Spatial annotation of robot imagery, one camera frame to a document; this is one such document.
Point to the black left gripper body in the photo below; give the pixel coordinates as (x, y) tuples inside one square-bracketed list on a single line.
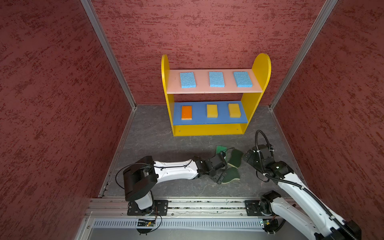
[(218, 177)]

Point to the aluminium corner frame post left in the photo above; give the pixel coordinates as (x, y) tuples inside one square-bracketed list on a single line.
[(97, 26)]

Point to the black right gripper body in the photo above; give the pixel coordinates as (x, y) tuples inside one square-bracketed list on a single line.
[(252, 161)]

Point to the dark green curved sponge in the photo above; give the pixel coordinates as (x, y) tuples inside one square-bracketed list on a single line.
[(235, 159), (230, 175)]

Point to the aluminium corner frame post right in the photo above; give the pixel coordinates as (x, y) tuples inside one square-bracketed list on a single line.
[(317, 26)]

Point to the green yellow scrub sponge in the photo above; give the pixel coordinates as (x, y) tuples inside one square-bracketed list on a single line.
[(220, 149)]

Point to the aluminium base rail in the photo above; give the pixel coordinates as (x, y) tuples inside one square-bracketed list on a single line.
[(202, 214)]

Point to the orange sponge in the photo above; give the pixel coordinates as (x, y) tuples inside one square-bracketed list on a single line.
[(187, 113)]

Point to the aluminium corner frame post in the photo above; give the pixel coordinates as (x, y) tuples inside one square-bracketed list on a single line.
[(317, 26), (97, 26)]

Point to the blue sponge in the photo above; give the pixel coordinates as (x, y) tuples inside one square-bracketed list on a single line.
[(216, 80), (187, 80), (243, 80)]

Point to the yellow wooden shelf unit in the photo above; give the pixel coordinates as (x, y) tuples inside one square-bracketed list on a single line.
[(200, 125)]

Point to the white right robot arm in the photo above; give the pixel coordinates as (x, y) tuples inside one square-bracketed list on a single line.
[(315, 220)]

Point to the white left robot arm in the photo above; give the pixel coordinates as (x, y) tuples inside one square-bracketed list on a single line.
[(139, 178)]

